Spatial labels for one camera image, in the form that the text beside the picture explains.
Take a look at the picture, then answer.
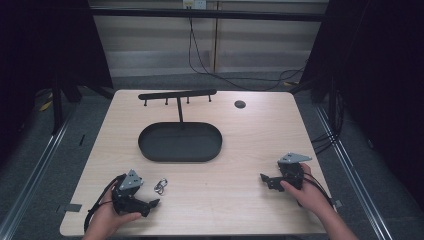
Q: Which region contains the person's left hand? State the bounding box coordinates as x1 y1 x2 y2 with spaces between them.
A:
82 190 143 240

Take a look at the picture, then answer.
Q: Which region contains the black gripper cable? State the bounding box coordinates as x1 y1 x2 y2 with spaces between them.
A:
83 175 120 233
301 175 335 208

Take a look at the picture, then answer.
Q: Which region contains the person's right hand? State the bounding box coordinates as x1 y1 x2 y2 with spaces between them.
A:
279 162 335 218

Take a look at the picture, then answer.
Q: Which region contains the grey tape strip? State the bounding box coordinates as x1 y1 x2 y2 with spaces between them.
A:
55 203 83 214

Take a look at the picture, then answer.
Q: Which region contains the metal floor rail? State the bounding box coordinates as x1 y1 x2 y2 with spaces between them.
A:
314 104 396 240
0 109 76 240

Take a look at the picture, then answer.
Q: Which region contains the white wall power outlet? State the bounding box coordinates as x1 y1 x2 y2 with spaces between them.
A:
182 0 208 10

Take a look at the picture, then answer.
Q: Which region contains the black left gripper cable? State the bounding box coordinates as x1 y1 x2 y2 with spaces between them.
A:
83 175 120 233

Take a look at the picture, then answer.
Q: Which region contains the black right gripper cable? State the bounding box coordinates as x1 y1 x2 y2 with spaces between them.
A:
301 175 335 208

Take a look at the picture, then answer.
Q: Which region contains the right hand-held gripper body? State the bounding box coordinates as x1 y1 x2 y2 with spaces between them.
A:
276 152 313 192

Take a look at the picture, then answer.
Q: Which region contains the black wall cable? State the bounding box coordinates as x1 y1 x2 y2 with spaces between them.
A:
187 16 307 92

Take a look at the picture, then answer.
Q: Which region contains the silver metal key ring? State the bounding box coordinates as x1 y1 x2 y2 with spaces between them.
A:
153 177 169 196

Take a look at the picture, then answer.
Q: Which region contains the yellow cable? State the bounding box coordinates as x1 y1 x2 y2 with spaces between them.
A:
37 92 54 113

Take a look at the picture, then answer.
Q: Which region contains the bundle of black floor cables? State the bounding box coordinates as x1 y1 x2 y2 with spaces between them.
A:
310 89 346 156

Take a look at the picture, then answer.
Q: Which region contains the black horizontal metal bar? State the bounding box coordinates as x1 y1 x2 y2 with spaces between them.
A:
89 7 330 23

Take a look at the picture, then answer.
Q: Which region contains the black key stand with tray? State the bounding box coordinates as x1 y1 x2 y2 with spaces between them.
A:
137 88 224 164

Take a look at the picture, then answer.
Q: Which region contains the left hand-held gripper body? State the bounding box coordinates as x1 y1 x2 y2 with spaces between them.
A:
111 168 145 216

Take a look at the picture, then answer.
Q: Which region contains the dark curtain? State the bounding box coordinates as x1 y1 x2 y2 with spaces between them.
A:
0 0 114 168
299 0 424 214

